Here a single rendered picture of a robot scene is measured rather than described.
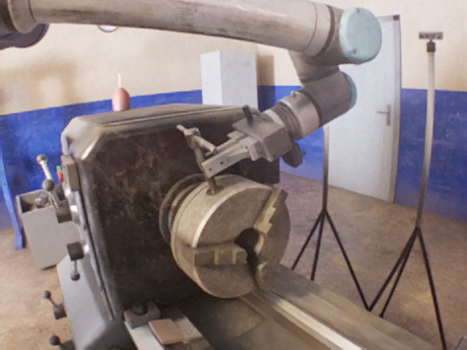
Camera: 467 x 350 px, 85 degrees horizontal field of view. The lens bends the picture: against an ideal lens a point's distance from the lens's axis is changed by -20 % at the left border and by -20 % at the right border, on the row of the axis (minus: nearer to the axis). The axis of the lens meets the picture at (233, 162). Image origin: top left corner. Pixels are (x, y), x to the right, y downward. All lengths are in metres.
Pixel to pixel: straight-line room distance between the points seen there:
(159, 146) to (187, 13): 0.37
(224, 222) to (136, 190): 0.23
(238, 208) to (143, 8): 0.38
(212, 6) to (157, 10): 0.07
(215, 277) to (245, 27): 0.45
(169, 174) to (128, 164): 0.10
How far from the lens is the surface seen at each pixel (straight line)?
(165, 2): 0.41
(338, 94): 0.64
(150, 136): 0.69
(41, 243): 2.82
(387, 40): 3.70
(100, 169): 0.67
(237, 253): 0.57
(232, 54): 4.21
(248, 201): 0.60
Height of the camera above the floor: 1.40
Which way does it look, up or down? 14 degrees down
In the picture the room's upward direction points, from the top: 3 degrees counter-clockwise
